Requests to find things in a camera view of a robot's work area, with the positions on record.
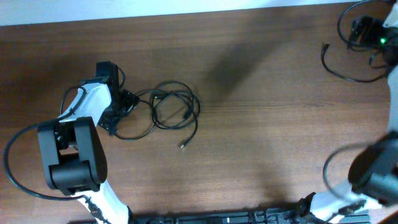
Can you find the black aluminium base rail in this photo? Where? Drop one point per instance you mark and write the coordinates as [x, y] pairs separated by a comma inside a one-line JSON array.
[[248, 216]]

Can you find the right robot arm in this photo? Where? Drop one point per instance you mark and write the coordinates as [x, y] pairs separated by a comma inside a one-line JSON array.
[[372, 177]]

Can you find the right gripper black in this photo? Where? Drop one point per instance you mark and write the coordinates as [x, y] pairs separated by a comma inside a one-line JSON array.
[[375, 28]]

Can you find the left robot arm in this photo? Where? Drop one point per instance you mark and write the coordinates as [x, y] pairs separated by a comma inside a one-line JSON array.
[[72, 155]]

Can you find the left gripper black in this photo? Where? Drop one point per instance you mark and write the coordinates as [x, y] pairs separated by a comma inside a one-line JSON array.
[[109, 121]]

